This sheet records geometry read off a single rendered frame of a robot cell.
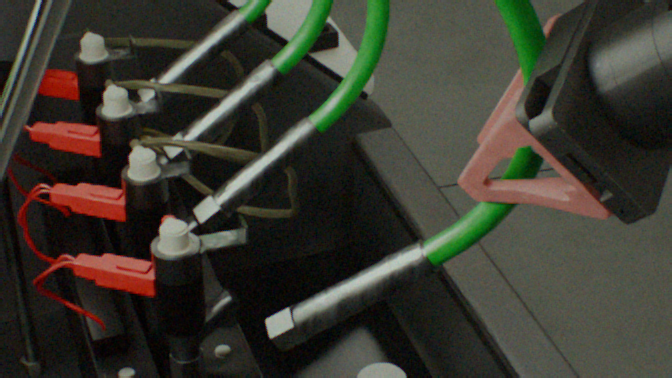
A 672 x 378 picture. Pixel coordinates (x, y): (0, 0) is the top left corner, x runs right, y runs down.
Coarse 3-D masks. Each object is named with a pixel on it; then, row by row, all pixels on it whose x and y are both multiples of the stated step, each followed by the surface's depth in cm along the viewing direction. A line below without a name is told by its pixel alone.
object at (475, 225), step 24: (504, 0) 57; (528, 0) 58; (528, 24) 58; (528, 48) 59; (528, 72) 59; (528, 168) 62; (480, 216) 64; (504, 216) 64; (432, 240) 66; (456, 240) 65
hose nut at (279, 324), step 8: (296, 304) 70; (280, 312) 69; (288, 312) 69; (272, 320) 69; (280, 320) 69; (288, 320) 68; (272, 328) 69; (280, 328) 69; (288, 328) 68; (296, 328) 68; (272, 336) 69; (280, 336) 69; (288, 336) 69; (296, 336) 69; (304, 336) 69; (280, 344) 69; (288, 344) 69; (296, 344) 69
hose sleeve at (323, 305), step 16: (400, 256) 66; (416, 256) 66; (368, 272) 67; (384, 272) 66; (400, 272) 66; (416, 272) 66; (432, 272) 66; (336, 288) 68; (352, 288) 67; (368, 288) 67; (384, 288) 67; (400, 288) 67; (304, 304) 68; (320, 304) 68; (336, 304) 67; (352, 304) 67; (368, 304) 67; (304, 320) 68; (320, 320) 68; (336, 320) 68
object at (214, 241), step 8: (224, 232) 78; (232, 232) 78; (200, 240) 78; (208, 240) 77; (216, 240) 77; (224, 240) 77; (232, 240) 77; (240, 240) 77; (200, 248) 77; (208, 248) 77; (216, 248) 77; (224, 248) 77
